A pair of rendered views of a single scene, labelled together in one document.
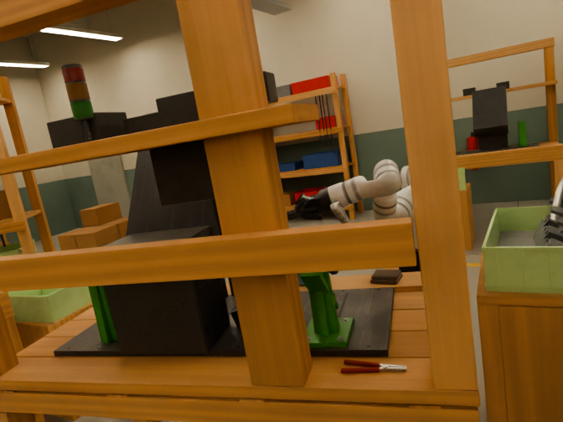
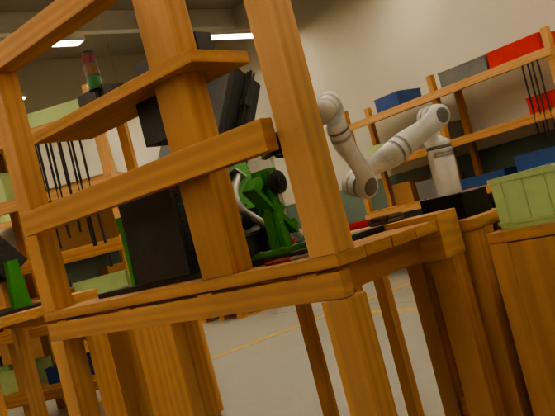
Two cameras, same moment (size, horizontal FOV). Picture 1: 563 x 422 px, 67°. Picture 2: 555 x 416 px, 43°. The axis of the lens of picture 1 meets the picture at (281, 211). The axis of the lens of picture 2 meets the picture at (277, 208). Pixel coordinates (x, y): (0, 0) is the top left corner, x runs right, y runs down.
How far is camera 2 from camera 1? 139 cm
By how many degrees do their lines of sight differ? 25
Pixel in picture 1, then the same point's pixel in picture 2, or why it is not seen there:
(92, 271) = (98, 198)
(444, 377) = (313, 246)
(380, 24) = not seen: outside the picture
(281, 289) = (209, 192)
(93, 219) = not seen: hidden behind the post
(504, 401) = (537, 360)
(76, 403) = (102, 321)
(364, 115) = not seen: outside the picture
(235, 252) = (171, 164)
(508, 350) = (526, 295)
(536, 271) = (538, 197)
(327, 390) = (246, 274)
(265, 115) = (176, 60)
